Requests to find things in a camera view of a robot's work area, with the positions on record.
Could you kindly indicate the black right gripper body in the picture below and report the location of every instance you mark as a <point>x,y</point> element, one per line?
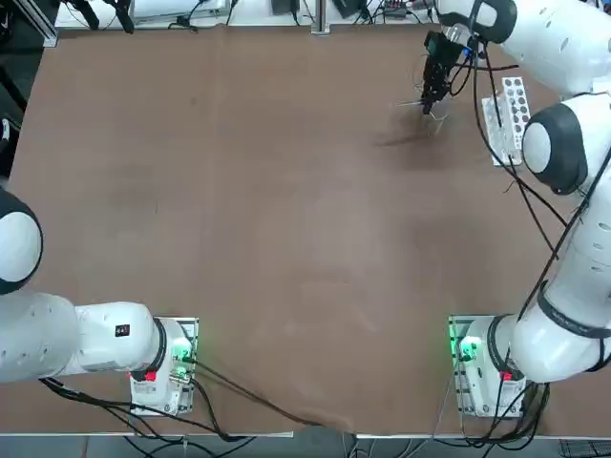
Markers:
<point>451,59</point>

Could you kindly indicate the clear glass test tube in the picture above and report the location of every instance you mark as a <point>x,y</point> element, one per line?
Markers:
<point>409,102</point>

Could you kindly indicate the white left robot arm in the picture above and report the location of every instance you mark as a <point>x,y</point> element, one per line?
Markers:
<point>48,334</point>

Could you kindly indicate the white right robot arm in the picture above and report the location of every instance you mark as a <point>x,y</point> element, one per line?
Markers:
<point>563,334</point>

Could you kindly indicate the small clear glass beaker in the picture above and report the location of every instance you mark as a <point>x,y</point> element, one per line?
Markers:
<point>441,125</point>

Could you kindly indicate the white test tube rack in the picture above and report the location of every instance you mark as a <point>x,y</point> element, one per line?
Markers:
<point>496,124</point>

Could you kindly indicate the black and orange device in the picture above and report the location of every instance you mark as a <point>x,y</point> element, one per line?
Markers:
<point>398,6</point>

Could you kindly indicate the black power brick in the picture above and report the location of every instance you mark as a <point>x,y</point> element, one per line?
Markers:
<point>351,7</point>
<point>285,6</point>

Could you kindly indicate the black stand legs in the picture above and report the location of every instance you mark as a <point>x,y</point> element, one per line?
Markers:
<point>124,16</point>

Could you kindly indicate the black grid panel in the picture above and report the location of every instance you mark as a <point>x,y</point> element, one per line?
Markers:
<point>584,449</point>

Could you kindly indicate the aluminium camera post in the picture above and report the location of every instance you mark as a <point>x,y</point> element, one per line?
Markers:
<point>321,19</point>

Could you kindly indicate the aluminium frame profile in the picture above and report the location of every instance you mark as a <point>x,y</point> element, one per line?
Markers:
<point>40,26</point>

